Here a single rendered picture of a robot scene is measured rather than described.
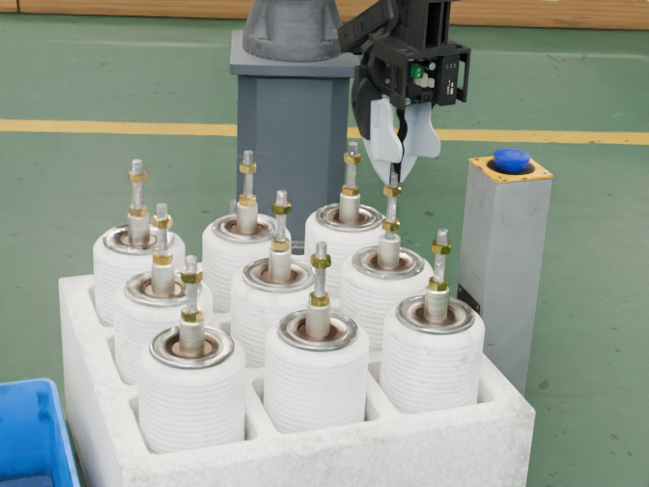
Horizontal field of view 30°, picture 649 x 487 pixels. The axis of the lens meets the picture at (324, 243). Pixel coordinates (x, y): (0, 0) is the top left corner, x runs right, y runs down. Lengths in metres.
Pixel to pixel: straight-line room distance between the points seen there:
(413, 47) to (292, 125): 0.67
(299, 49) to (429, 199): 0.46
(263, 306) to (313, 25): 0.66
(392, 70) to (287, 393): 0.31
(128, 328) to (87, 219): 0.81
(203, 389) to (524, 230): 0.46
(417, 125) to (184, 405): 0.36
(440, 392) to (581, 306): 0.65
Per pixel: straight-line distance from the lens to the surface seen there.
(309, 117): 1.77
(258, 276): 1.21
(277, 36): 1.74
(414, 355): 1.13
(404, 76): 1.10
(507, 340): 1.42
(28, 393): 1.31
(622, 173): 2.29
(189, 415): 1.07
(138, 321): 1.16
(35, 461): 1.35
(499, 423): 1.15
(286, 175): 1.80
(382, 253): 1.24
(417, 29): 1.11
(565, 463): 1.42
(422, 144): 1.19
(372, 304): 1.22
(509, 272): 1.37
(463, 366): 1.14
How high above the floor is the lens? 0.79
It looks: 25 degrees down
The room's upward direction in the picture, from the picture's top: 3 degrees clockwise
